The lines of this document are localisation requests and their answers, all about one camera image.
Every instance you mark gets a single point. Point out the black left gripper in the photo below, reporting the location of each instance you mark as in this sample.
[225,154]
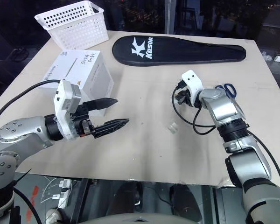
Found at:
[80,114]

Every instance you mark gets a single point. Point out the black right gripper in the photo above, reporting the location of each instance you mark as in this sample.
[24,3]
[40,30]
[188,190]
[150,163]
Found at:
[187,98]

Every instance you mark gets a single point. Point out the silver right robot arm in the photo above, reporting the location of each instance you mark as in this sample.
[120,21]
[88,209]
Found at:
[224,109]

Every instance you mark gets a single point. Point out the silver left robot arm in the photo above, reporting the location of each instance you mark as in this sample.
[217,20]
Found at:
[25,130]

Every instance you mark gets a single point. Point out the white box with slot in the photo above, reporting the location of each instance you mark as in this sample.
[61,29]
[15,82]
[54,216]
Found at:
[84,67]

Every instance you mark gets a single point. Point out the small clear plastic piece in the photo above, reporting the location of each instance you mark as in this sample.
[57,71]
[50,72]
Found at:
[172,127]

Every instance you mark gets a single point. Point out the black Kason racket cover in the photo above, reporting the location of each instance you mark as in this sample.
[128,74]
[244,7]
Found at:
[177,51]

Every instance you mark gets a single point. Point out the dark rounded shape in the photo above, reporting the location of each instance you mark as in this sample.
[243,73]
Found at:
[185,198]
[128,197]

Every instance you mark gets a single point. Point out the white power strip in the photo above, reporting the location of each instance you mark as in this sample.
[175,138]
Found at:
[64,191]

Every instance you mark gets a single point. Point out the white perforated plastic basket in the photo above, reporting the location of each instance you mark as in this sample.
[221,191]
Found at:
[79,25]

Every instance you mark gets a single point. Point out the grey robot torso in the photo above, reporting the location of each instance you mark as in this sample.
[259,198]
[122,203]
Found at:
[140,219]

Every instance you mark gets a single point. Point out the white shoe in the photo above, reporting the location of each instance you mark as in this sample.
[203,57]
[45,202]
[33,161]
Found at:
[53,215]

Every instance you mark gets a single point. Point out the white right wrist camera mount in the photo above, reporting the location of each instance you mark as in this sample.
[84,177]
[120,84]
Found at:
[192,81]

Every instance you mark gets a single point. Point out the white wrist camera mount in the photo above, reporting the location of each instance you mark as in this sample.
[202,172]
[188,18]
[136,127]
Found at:
[192,81]
[60,102]

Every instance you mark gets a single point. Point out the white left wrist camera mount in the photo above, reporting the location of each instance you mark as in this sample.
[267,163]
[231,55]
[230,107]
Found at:
[60,102]

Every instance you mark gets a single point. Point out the grey vertical post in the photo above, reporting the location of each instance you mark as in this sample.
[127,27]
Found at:
[169,16]

